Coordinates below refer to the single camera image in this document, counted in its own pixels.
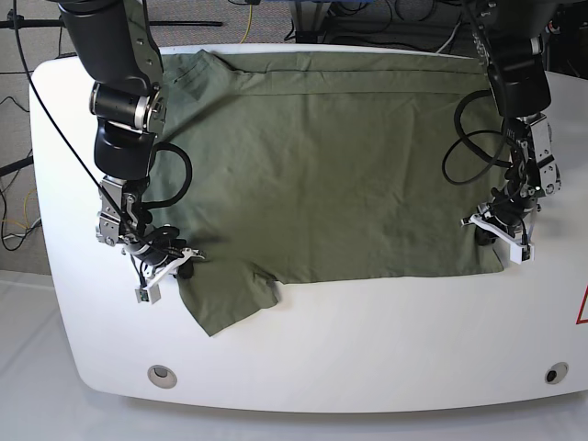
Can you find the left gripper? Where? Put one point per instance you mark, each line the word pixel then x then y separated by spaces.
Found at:
pixel 499 223

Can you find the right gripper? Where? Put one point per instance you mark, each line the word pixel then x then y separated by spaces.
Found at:
pixel 182 266

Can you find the olive green T-shirt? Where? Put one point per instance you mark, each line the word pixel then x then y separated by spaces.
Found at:
pixel 320 166

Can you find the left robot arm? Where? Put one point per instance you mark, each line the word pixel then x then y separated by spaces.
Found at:
pixel 507 36

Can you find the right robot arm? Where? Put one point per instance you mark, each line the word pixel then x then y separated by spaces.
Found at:
pixel 114 43

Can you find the red triangle sticker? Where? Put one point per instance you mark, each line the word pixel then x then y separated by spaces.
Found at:
pixel 582 316

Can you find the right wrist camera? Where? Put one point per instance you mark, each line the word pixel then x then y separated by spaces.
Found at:
pixel 149 294

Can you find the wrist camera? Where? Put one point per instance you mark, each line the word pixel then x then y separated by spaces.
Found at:
pixel 149 294
pixel 520 253

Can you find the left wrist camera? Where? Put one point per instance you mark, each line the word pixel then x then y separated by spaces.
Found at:
pixel 520 253

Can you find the left table cable grommet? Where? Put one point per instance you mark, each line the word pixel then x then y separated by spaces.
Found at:
pixel 162 377

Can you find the table cable grommet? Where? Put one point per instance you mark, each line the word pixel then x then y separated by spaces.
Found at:
pixel 557 373
pixel 162 377

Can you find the right table cable grommet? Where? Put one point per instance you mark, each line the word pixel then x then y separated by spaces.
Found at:
pixel 557 373

